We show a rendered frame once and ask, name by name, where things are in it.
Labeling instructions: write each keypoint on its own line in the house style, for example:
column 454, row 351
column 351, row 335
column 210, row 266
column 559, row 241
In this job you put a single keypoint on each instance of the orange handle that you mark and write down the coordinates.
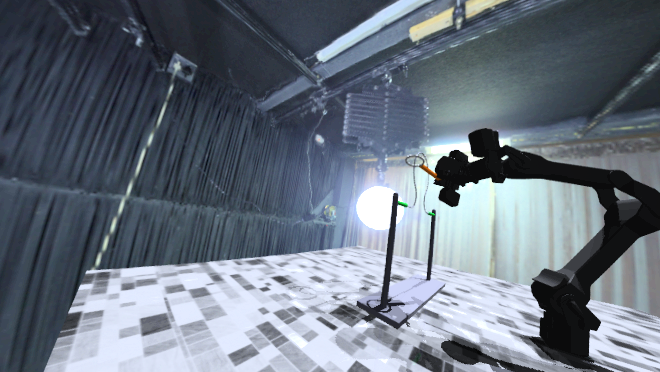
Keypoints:
column 422, row 166

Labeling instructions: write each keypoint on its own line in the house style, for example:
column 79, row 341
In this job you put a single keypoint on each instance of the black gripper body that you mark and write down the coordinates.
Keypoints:
column 448, row 193

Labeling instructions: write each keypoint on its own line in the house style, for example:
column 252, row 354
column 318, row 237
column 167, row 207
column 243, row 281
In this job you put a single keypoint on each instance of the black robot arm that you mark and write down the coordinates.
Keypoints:
column 564, row 293

